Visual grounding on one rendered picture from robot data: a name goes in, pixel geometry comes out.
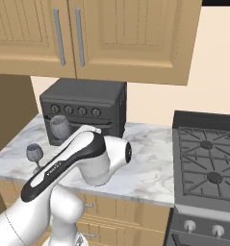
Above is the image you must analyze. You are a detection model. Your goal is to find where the clear wine glass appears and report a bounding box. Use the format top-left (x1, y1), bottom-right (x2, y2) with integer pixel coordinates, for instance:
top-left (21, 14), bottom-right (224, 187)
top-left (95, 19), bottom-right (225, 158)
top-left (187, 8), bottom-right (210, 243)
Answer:
top-left (48, 114), bottom-right (71, 142)
top-left (25, 142), bottom-right (44, 171)

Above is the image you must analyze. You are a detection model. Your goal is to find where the dark grey toaster oven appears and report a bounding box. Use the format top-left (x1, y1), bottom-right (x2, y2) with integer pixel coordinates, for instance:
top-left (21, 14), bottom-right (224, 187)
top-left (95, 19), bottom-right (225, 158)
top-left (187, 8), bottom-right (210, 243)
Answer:
top-left (38, 77), bottom-right (128, 147)

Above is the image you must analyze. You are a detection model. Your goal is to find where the light wood drawer front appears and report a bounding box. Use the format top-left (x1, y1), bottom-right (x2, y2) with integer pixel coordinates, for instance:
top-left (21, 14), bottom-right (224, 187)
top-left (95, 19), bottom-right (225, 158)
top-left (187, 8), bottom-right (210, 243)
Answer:
top-left (38, 220), bottom-right (168, 246)
top-left (0, 178), bottom-right (172, 233)

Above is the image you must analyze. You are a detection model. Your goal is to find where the light wood cupboard door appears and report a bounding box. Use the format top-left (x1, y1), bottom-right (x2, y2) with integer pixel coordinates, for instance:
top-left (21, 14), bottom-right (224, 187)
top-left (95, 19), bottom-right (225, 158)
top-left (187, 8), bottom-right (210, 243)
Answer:
top-left (67, 0), bottom-right (203, 86)
top-left (0, 0), bottom-right (78, 80)

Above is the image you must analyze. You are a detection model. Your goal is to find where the dark grey gas stove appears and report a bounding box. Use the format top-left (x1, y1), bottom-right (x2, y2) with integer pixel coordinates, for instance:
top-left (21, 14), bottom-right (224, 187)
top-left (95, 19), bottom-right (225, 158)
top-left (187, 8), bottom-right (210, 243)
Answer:
top-left (163, 110), bottom-right (230, 246)

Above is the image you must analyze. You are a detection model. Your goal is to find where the brown tall cabinet panel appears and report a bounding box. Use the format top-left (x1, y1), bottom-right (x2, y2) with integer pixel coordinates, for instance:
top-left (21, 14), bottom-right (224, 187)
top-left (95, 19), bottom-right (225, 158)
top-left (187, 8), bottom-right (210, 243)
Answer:
top-left (0, 73), bottom-right (39, 160)

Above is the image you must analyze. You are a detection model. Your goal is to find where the white stove knob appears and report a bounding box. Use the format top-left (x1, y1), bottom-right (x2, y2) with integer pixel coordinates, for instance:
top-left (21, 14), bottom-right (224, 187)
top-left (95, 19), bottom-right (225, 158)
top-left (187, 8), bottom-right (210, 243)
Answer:
top-left (183, 219), bottom-right (197, 234)
top-left (211, 224), bottom-right (226, 239)

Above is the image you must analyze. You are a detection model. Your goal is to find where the black range hood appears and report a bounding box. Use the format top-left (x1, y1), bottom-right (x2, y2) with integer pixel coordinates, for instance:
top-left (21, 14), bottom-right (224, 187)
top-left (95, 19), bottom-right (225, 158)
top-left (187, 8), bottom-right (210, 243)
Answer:
top-left (201, 0), bottom-right (230, 7)

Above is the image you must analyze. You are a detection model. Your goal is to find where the grey cupboard door handle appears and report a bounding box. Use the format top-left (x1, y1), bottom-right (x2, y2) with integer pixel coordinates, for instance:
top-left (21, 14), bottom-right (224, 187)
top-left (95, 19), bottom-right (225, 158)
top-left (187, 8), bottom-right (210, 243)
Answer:
top-left (74, 7), bottom-right (87, 68)
top-left (52, 7), bottom-right (67, 67)

